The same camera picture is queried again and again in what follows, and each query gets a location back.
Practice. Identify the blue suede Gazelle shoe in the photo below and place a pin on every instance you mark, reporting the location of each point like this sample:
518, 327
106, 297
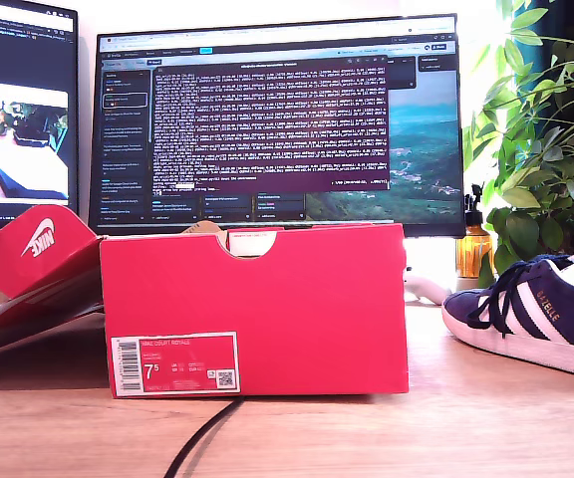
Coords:
516, 318

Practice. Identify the red Nike shoebox lid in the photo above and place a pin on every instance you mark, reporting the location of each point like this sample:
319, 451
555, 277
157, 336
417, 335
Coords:
8, 259

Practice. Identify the red Nike shoebox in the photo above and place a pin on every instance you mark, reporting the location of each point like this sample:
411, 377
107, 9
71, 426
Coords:
292, 309

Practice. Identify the brown packing paper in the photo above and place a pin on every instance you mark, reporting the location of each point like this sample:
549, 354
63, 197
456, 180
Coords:
202, 228

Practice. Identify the large black computer monitor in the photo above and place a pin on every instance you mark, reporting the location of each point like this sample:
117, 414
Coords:
267, 124

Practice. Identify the white handheld controller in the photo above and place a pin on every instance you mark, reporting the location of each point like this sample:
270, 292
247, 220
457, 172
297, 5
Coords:
431, 291

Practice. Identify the small white pot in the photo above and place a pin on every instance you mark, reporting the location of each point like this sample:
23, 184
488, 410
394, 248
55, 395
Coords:
469, 283

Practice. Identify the amber pump bottle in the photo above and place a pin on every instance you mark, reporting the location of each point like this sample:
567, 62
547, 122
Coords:
474, 249

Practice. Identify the green leafy potted plant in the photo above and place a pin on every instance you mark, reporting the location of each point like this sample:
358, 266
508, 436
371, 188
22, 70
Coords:
556, 164

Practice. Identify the small black computer monitor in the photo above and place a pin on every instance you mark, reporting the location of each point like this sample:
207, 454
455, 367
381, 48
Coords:
18, 74

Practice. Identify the teal curtain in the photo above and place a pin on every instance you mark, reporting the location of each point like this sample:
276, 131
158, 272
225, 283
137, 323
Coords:
561, 25

